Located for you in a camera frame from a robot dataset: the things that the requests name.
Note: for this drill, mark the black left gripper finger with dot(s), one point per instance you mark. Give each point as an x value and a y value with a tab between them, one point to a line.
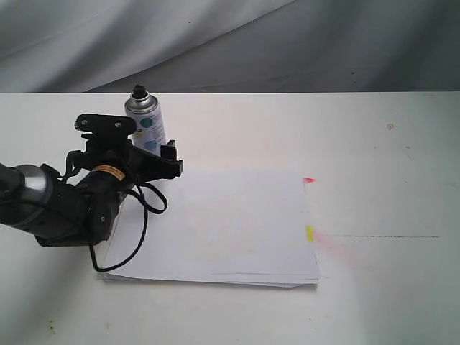
168	153

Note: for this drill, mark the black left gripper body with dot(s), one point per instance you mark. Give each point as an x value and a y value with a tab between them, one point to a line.
113	170

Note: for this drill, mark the white dotted spray can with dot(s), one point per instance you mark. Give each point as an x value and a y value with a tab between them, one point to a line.
145	109

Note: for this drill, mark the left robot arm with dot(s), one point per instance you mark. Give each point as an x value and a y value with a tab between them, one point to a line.
80	207

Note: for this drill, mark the white paper stack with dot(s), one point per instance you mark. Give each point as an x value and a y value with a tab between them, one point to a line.
221	226

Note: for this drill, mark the white backdrop cloth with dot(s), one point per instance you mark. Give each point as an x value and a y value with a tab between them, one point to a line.
229	46

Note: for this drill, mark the yellow tape piece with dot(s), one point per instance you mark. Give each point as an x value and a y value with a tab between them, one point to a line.
309	233

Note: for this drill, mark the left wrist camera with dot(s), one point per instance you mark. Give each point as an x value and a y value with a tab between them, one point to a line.
105	128

